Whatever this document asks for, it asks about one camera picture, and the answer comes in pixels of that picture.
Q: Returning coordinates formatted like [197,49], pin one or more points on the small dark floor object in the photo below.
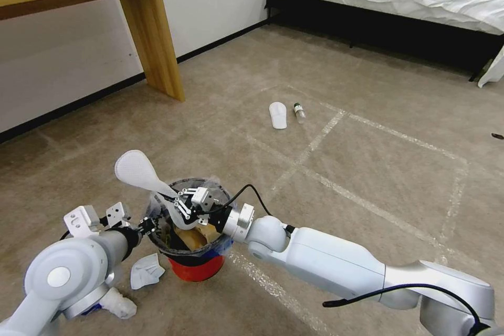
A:
[497,134]

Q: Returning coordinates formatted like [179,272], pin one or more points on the brown paper rubbish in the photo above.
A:
[195,238]

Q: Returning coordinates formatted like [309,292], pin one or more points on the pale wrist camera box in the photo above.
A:
[117,214]
[204,198]

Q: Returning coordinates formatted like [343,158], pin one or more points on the wooden desk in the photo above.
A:
[153,33]

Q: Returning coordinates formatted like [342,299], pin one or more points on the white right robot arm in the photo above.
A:
[338,261]

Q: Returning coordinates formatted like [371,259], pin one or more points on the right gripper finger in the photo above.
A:
[184,193]
[185,212]

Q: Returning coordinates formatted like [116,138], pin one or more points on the crumpled white tissue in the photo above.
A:
[120,304]

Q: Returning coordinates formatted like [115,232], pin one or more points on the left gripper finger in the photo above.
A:
[155,234]
[146,224]

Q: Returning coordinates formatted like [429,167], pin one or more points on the small green-labelled bottle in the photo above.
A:
[299,112]

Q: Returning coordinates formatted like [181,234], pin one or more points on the white disposable slipper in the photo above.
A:
[138,172]
[278,115]

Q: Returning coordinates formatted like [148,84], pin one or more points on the black bed frame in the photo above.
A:
[354,23]

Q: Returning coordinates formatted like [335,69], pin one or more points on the red bin with black bag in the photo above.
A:
[195,265]

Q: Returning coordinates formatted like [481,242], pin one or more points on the crumpled pale face mask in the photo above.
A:
[146,272]

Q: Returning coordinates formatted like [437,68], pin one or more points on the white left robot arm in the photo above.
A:
[63,269]

